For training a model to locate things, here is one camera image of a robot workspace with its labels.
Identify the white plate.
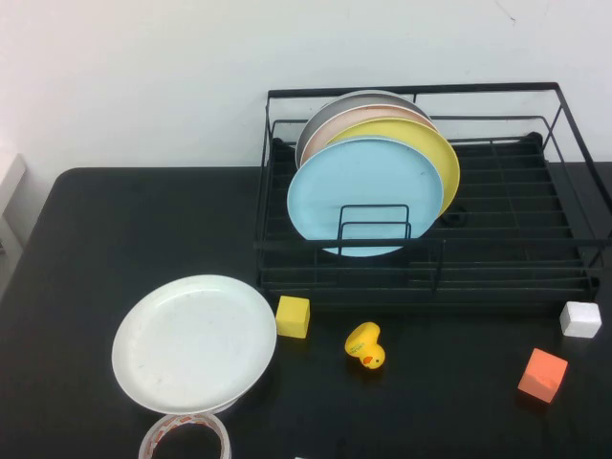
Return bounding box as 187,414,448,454
111,273,278,415

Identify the light blue plate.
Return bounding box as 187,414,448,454
286,136,446,258

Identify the grey plate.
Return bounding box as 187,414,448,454
295,89,429,168

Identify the pink plate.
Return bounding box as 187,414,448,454
303,105,439,159

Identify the yellow plate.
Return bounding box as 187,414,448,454
327,117,462,219

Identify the yellow foam cube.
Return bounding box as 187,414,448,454
274,295,311,339

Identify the yellow rubber duck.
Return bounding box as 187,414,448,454
343,321,386,371

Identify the orange foam cube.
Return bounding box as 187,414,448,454
517,347,570,404

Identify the white foam cube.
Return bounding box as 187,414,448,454
558,300,602,339

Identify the black wire dish rack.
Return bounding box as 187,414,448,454
252,81,612,308

